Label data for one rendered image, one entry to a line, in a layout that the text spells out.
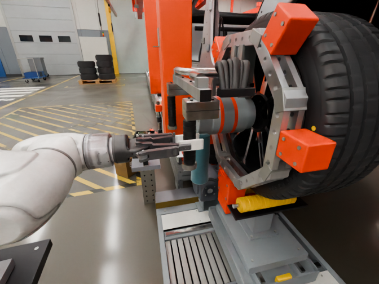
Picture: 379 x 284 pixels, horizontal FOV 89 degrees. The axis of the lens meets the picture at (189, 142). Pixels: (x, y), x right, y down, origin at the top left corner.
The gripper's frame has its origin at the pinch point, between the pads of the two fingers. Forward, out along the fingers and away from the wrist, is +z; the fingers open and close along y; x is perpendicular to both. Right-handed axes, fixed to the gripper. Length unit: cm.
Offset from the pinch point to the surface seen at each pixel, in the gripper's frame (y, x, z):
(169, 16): -60, 39, 4
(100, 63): -838, -9, -169
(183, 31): -60, 33, 11
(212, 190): -39, -51, 23
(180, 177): -70, -61, 9
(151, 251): -31, -83, -16
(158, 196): -63, -70, -8
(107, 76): -837, -59, -151
